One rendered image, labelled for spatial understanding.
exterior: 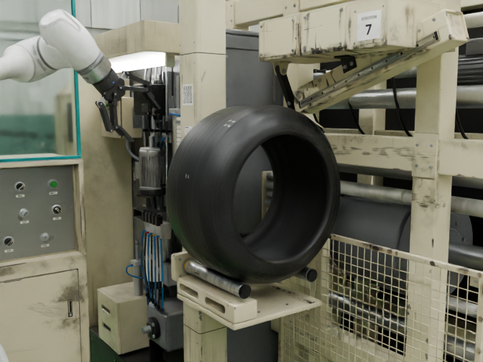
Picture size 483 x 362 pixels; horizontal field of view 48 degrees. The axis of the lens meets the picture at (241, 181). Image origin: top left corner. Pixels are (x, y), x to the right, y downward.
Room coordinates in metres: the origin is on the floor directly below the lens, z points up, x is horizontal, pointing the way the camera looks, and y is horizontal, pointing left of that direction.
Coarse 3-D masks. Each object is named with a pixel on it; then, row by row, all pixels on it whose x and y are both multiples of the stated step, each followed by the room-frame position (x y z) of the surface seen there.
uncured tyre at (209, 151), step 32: (192, 128) 1.76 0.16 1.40; (224, 128) 1.60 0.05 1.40; (256, 128) 1.59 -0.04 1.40; (288, 128) 1.66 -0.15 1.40; (192, 160) 1.60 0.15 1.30; (224, 160) 1.54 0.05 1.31; (288, 160) 2.01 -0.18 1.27; (320, 160) 1.77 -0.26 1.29; (192, 192) 1.55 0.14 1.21; (224, 192) 1.52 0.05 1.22; (288, 192) 2.02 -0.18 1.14; (320, 192) 1.91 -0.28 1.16; (192, 224) 1.57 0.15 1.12; (224, 224) 1.52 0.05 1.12; (288, 224) 1.98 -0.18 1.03; (320, 224) 1.77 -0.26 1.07; (192, 256) 1.72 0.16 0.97; (224, 256) 1.55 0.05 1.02; (256, 256) 1.58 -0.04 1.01; (288, 256) 1.69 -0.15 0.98
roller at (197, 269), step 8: (192, 264) 1.82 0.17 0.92; (200, 264) 1.81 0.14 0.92; (192, 272) 1.81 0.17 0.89; (200, 272) 1.77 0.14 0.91; (208, 272) 1.73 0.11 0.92; (216, 272) 1.72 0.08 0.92; (208, 280) 1.72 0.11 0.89; (216, 280) 1.68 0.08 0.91; (224, 280) 1.65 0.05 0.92; (232, 280) 1.63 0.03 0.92; (224, 288) 1.65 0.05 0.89; (232, 288) 1.61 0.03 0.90; (240, 288) 1.58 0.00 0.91; (248, 288) 1.59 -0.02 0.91; (240, 296) 1.58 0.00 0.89; (248, 296) 1.59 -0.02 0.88
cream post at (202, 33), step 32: (192, 0) 1.94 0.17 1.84; (224, 0) 1.99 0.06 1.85; (192, 32) 1.94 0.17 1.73; (224, 32) 1.99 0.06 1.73; (192, 64) 1.94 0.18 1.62; (224, 64) 1.99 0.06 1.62; (224, 96) 1.99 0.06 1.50; (192, 320) 1.96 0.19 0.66; (192, 352) 1.97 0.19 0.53; (224, 352) 1.99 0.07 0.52
